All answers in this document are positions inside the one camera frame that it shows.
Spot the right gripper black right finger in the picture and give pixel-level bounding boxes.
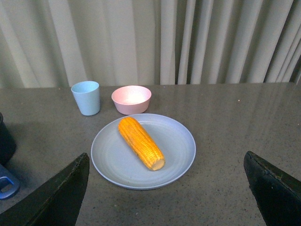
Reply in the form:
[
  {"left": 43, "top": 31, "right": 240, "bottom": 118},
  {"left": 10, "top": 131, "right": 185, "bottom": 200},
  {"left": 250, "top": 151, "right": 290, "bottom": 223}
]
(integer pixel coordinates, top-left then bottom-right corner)
[{"left": 244, "top": 151, "right": 301, "bottom": 226}]

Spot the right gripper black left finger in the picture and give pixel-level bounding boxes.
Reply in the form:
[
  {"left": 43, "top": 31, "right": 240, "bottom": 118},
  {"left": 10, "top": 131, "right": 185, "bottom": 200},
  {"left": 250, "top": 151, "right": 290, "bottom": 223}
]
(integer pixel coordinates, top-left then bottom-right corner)
[{"left": 0, "top": 153, "right": 90, "bottom": 226}]

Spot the yellow corn cob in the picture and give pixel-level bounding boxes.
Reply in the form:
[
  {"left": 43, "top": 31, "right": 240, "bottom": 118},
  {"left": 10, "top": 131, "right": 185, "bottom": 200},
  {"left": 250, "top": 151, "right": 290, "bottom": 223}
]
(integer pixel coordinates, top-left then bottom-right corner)
[{"left": 118, "top": 117, "right": 166, "bottom": 171}]

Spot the light blue plate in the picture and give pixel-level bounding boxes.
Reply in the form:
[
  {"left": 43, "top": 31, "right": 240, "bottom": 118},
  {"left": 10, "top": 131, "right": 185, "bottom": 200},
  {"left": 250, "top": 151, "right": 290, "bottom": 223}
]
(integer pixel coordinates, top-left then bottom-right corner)
[{"left": 91, "top": 113, "right": 196, "bottom": 190}]

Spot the dark blue saucepan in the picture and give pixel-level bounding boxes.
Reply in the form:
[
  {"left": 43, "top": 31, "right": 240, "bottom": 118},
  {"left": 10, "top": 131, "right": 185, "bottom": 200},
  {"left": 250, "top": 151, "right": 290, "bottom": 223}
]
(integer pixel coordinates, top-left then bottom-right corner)
[{"left": 0, "top": 114, "right": 20, "bottom": 200}]

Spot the light blue cup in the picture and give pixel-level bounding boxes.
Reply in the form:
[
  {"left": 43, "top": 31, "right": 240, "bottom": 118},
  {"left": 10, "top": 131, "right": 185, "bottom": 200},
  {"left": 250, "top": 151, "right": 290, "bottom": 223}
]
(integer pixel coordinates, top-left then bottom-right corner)
[{"left": 71, "top": 81, "right": 100, "bottom": 116}]

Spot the pink bowl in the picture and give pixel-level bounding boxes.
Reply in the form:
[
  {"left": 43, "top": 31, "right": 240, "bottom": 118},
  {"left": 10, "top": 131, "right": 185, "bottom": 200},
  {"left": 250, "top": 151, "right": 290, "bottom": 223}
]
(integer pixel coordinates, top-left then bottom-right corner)
[{"left": 111, "top": 85, "right": 152, "bottom": 115}]

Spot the white curtain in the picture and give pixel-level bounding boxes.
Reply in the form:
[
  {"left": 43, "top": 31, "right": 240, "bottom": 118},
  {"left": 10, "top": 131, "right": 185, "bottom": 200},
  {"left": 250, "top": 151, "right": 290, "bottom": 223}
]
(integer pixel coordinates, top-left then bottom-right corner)
[{"left": 0, "top": 0, "right": 301, "bottom": 88}]

